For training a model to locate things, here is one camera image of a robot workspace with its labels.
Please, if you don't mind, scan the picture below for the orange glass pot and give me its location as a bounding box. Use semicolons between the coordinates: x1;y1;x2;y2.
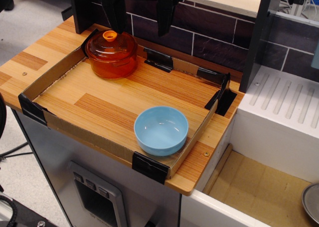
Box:
86;48;137;79

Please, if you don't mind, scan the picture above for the orange glass pot lid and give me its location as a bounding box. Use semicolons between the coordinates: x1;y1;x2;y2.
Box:
85;30;138;62

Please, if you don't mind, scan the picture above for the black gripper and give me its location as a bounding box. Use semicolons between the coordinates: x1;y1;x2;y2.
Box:
100;0;184;36

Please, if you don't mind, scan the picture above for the metal plate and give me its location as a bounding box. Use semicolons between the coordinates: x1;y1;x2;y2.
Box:
301;183;319;225

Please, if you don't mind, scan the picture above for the black cable on floor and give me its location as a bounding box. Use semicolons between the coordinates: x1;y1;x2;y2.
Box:
0;141;33;160

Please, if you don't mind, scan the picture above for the dark grey post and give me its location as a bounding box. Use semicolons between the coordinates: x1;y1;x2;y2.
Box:
239;0;271;93

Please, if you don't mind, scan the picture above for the cardboard fence with black tape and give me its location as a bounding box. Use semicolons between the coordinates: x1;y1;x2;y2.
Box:
18;40;242;183

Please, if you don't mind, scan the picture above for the toy dishwasher cabinet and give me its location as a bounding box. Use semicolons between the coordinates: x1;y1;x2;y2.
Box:
14;111;181;227

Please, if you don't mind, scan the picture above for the light blue bowl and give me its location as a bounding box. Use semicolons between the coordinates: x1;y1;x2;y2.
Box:
134;106;189;157

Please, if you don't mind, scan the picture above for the white toy sink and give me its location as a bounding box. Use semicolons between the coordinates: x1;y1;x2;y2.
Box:
180;67;319;227

